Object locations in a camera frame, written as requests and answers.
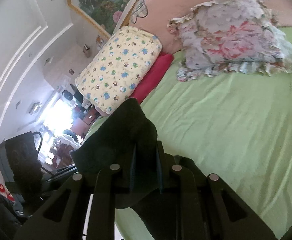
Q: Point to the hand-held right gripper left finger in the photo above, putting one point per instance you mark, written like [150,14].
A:
[133,172]

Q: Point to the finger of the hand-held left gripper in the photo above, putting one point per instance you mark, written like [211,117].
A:
[53,178]
[61,168]

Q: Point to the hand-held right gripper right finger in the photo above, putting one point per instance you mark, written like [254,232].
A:
[159,172]

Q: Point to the black pants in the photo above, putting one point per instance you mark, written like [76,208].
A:
[126,135]

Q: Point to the cluttered vanity table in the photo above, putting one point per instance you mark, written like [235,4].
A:
[71,130]

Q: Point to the green bed sheet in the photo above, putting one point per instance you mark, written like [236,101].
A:
[223,130]

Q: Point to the red pillow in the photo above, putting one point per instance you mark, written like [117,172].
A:
[153,75]

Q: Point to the yellow animal print pillow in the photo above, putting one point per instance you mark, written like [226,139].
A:
[118,67]

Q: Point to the floral ruffled pillow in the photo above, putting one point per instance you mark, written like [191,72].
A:
[231,35]

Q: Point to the white curved headboard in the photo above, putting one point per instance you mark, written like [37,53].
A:
[131,5]

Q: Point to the pink heart print quilt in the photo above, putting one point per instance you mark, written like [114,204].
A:
[166,2]

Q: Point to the framed landscape wall painting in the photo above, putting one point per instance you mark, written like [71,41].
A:
[101,0]

